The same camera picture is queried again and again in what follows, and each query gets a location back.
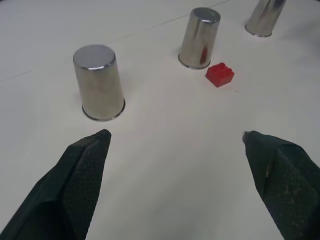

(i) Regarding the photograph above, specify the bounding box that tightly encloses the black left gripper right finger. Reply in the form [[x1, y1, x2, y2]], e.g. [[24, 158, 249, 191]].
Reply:
[[241, 130, 320, 240]]

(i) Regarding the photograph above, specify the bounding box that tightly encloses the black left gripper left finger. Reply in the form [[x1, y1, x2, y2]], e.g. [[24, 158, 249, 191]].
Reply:
[[0, 128, 112, 240]]

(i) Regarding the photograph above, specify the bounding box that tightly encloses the steel cup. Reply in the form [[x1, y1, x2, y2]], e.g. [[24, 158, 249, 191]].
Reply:
[[177, 7, 222, 71], [72, 44, 126, 123], [244, 0, 287, 38]]

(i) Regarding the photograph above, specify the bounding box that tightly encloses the red toy building brick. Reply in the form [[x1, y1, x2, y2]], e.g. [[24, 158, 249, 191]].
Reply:
[[205, 62, 235, 88]]

